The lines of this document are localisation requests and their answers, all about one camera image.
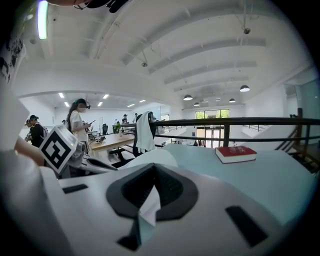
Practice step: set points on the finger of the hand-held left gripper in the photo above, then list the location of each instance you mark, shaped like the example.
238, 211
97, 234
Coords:
100, 168

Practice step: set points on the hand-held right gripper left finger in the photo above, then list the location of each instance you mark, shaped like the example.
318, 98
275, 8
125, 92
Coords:
95, 200

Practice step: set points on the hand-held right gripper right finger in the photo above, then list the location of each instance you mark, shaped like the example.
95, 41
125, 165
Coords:
212, 200

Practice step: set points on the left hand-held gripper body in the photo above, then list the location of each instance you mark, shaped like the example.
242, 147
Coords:
56, 150

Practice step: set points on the red book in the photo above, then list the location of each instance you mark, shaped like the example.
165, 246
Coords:
235, 153

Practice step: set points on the long wooden table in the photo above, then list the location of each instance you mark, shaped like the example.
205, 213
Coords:
112, 140

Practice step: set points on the black office chair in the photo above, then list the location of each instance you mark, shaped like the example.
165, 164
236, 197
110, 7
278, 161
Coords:
136, 147

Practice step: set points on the green potted plant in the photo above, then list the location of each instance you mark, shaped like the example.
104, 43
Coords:
117, 128

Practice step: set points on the white paper sheet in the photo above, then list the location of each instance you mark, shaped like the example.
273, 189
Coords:
150, 157

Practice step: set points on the white hanging garment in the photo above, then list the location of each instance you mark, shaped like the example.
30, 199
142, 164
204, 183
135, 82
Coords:
145, 132

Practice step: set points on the white printed shirt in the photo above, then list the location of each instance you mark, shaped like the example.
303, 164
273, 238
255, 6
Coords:
10, 100

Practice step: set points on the glass entrance door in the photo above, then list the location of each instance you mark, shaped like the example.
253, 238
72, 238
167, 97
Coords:
212, 130

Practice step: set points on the row of ceiling panel lights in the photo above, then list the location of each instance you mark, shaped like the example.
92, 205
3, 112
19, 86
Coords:
105, 96

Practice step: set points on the black metal railing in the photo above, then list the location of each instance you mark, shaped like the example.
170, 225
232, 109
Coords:
225, 121

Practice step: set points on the black pendant lamp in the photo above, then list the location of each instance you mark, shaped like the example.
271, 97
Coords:
188, 97
196, 104
232, 100
244, 88

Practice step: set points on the long ceiling tube light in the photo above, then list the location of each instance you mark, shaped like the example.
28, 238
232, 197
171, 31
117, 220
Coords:
42, 20

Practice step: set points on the thin-rimmed glasses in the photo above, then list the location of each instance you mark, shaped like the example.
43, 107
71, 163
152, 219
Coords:
80, 6

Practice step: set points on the person's face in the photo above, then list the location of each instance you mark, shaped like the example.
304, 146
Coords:
62, 2

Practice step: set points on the ceiling security camera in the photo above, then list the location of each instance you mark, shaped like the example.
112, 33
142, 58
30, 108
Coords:
144, 64
247, 31

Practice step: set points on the black head-mounted camera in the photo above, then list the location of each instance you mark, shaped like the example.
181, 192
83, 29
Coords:
112, 3

